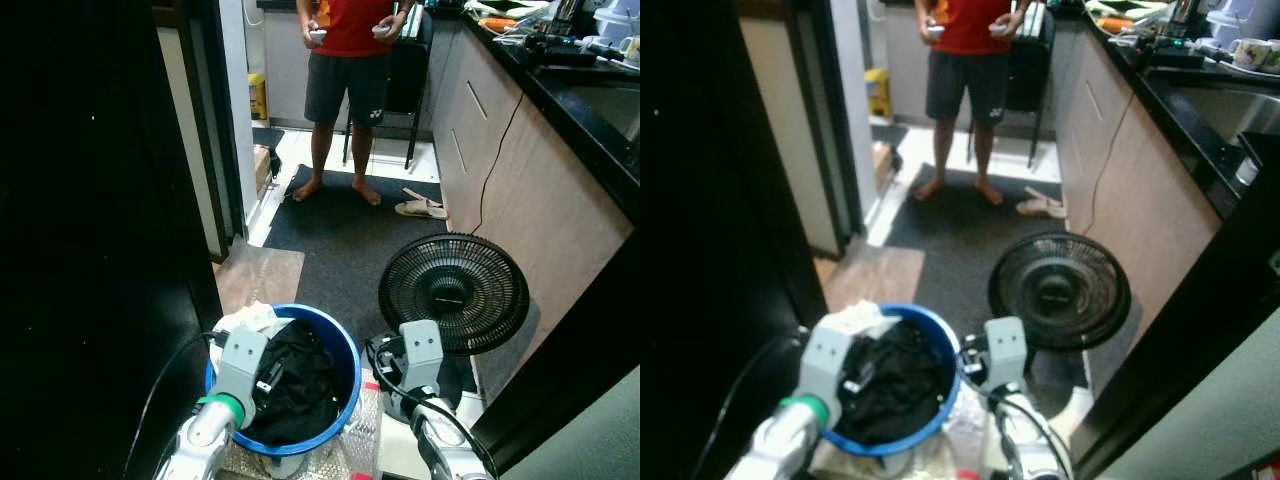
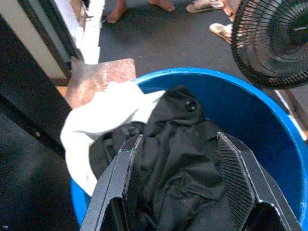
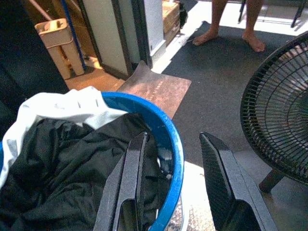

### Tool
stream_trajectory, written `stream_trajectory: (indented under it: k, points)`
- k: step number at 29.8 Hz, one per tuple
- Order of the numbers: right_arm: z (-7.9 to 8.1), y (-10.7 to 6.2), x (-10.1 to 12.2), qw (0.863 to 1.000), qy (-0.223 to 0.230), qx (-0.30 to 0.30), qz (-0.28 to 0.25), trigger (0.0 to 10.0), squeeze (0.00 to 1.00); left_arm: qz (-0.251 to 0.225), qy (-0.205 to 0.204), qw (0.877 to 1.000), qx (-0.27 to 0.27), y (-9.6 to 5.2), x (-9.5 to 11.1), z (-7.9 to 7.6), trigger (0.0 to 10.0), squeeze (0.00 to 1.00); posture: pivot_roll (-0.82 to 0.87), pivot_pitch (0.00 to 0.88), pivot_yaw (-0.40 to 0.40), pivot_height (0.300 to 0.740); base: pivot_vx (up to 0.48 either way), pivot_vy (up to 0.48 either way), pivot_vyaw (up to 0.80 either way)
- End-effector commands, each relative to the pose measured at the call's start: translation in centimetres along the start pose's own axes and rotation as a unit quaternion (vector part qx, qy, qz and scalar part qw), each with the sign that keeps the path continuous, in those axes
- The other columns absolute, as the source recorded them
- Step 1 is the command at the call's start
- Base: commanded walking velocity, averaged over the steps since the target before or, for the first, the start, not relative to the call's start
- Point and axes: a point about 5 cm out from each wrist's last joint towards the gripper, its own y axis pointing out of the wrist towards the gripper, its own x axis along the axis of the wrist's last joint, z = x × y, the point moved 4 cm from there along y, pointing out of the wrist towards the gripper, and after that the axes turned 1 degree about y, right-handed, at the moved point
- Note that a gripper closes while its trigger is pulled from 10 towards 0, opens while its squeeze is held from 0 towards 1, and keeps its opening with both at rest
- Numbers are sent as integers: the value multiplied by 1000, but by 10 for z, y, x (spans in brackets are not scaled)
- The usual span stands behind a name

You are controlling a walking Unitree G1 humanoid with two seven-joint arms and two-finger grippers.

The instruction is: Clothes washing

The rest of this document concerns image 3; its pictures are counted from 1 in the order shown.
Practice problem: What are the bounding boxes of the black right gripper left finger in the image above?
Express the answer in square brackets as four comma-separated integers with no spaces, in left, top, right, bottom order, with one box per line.
[93,131,148,231]

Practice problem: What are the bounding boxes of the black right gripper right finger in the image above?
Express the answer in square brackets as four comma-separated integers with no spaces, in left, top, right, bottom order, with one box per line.
[199,131,279,231]

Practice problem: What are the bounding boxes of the black washing machine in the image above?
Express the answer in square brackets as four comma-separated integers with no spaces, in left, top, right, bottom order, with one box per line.
[0,0,70,140]

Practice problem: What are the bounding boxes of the black garment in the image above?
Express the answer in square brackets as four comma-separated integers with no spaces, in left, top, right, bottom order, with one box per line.
[0,113,174,231]

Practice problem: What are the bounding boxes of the blue plastic laundry basin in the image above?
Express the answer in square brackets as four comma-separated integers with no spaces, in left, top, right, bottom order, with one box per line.
[0,91,185,231]

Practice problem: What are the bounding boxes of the brown door mat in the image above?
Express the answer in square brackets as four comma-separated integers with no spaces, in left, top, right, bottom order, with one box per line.
[117,60,193,120]

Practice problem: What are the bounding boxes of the white garment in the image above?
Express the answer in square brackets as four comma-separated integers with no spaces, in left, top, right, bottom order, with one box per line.
[0,86,129,190]

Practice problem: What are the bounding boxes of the beige mop bucket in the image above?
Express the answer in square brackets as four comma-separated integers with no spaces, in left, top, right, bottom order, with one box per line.
[34,18,85,80]

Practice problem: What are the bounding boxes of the person's bare left leg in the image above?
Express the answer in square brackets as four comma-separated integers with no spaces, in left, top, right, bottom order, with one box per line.
[242,0,266,53]

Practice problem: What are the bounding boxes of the person's bare leg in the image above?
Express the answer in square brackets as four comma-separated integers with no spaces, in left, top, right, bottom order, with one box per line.
[242,0,266,53]
[192,0,229,46]

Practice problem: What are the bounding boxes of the person's bare right leg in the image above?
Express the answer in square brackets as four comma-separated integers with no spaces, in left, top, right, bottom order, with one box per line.
[192,0,229,46]

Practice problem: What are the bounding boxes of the stacked cardboard boxes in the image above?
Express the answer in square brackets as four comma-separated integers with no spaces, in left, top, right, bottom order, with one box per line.
[161,0,181,46]

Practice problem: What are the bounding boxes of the black wire round chair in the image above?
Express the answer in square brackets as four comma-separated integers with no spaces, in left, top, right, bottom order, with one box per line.
[240,31,308,193]

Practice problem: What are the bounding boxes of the black sliding door frame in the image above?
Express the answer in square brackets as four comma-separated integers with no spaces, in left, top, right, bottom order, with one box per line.
[77,0,154,80]

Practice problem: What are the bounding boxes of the blue mop handle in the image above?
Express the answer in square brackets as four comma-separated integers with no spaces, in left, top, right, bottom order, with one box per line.
[60,0,88,71]

